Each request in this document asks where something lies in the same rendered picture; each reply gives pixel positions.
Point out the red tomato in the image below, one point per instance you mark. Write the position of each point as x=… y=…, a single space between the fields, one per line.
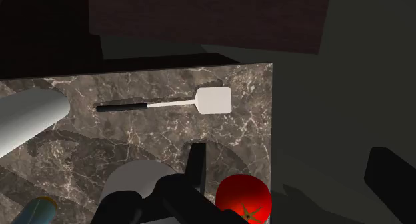
x=241 y=190

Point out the white cylinder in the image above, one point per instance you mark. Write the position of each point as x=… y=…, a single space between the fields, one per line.
x=26 y=117

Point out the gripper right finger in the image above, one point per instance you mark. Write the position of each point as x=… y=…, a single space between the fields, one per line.
x=395 y=181

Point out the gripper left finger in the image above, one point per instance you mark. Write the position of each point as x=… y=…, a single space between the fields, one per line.
x=182 y=197

